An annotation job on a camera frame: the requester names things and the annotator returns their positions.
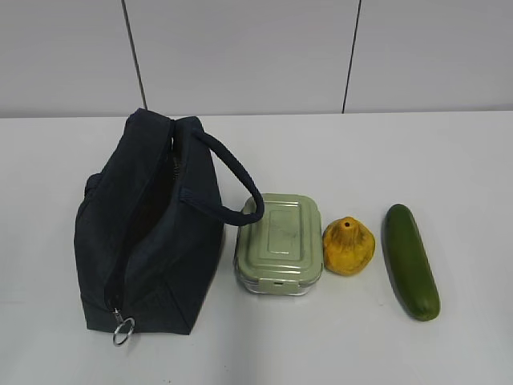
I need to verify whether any green lidded lunch box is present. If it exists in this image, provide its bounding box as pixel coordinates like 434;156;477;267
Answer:
233;193;323;296

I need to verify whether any dark navy fabric lunch bag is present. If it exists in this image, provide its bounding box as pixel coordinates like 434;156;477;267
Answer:
74;109;265;334

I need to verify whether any green toy cucumber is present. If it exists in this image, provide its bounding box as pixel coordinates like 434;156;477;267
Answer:
382;204;441;322

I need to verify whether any silver zipper pull ring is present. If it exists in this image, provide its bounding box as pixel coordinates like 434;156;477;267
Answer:
111;307;136;346

